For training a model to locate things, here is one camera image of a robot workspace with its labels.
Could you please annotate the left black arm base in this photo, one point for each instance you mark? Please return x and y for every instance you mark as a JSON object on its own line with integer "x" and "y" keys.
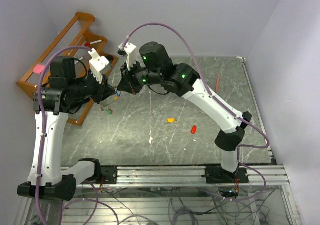
{"x": 107, "y": 175}

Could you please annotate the large keyring yellow handle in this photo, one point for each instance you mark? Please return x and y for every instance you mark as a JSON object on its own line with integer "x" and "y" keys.
{"x": 107, "y": 104}

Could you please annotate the red pencil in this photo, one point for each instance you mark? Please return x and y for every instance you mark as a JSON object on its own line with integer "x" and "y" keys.
{"x": 217, "y": 82}

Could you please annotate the blue stapler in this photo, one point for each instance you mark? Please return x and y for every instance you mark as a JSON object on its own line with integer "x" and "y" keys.
{"x": 110, "y": 58}

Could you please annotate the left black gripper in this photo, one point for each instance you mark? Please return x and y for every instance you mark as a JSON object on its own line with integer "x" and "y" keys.
{"x": 104, "y": 90}

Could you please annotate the red tag key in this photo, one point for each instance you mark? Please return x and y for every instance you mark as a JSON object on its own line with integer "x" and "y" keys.
{"x": 193, "y": 129}

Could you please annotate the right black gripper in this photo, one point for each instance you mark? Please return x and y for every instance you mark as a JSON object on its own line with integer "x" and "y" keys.
{"x": 127, "y": 83}

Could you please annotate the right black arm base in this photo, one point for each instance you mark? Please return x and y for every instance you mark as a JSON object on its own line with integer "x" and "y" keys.
{"x": 214, "y": 174}

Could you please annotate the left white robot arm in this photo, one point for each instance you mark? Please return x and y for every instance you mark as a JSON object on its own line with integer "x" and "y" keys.
{"x": 53, "y": 105}

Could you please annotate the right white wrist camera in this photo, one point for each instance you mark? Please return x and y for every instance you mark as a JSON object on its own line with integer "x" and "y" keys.
{"x": 131, "y": 52}

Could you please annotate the yellow tag key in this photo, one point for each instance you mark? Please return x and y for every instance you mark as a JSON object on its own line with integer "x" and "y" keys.
{"x": 171, "y": 120}

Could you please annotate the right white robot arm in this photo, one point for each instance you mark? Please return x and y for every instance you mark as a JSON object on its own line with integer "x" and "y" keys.
{"x": 151, "y": 65}

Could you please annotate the red capped white marker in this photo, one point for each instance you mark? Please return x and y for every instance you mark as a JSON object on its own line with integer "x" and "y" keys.
{"x": 93, "y": 43}

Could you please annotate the aluminium frame rail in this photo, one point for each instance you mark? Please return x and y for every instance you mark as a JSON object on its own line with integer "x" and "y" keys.
{"x": 191, "y": 176}

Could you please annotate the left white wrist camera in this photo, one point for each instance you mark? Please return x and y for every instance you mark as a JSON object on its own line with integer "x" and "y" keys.
{"x": 99, "y": 65}

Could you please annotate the pink eraser block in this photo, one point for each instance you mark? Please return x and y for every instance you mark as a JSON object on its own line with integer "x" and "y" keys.
{"x": 38, "y": 69}

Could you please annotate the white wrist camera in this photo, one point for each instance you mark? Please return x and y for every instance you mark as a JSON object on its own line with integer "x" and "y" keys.
{"x": 99, "y": 65}
{"x": 131, "y": 52}

